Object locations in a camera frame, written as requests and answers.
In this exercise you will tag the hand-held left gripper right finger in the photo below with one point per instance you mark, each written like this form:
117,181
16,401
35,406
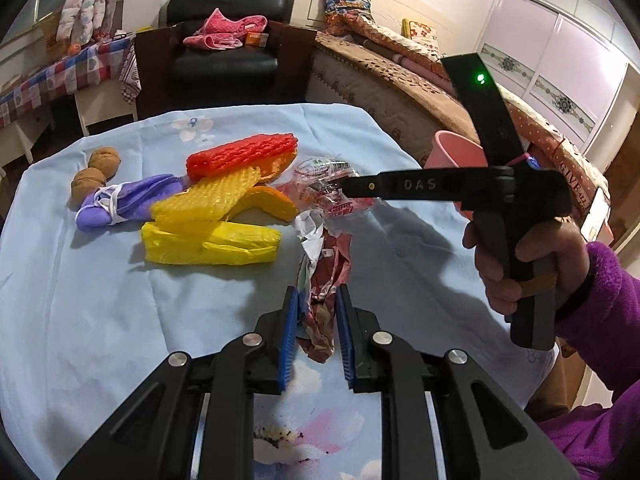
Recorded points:
345,335

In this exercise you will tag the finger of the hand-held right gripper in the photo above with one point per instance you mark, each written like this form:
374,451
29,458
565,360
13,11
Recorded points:
400,185

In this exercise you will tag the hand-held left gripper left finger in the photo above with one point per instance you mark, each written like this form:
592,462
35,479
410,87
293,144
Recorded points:
292,330

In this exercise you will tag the pink cup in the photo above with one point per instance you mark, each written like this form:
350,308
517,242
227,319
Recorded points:
450,152

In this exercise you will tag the red foil wrapper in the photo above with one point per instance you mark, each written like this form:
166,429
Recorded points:
325,270

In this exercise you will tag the clear printed plastic wrapper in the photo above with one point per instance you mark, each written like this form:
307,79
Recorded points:
320,175

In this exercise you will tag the yellow plastic bag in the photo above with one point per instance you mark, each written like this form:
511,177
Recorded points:
225,245

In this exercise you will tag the orange peel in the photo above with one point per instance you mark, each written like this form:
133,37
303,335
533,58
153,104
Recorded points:
270,200

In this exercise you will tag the yellow foam fruit net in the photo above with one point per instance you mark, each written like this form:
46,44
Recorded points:
200,197

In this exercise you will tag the red foam fruit net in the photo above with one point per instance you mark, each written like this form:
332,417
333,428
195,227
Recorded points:
235,152

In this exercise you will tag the purple face mask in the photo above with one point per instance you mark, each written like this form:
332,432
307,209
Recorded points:
135,195

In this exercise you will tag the person's right forearm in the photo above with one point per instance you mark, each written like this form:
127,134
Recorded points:
610,300

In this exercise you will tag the person's right hand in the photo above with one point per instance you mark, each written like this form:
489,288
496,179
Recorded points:
565,250

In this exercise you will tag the orange dotted quilt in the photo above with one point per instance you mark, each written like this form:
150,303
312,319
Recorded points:
545,125

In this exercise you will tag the white wardrobe with pink doors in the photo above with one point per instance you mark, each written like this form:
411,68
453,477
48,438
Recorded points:
550,45

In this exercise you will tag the bed with white headboard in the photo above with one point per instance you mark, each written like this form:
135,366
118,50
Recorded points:
380,85

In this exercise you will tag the yellow floral pillow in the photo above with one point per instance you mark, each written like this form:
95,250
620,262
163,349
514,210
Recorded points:
420,32

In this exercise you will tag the colourful patterned pillow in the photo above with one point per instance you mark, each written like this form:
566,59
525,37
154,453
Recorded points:
347,7

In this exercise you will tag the small orange box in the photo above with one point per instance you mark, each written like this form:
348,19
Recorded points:
256,38

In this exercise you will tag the black leather armchair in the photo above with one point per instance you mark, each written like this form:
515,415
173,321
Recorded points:
220,65

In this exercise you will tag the pink dotted clothing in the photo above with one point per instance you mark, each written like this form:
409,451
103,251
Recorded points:
220,27

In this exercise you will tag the brown walnut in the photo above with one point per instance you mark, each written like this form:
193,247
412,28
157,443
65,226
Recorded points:
86,184
105,158

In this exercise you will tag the brown lattice cloth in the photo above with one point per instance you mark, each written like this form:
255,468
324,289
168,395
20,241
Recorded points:
131,75

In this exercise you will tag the white desk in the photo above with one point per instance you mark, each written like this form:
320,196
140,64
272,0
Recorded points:
95,105

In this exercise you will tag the hanging quilted garment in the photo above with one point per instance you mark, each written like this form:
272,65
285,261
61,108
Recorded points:
87,0

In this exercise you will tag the cardboard box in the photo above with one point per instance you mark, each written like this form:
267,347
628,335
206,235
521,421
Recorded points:
53,35

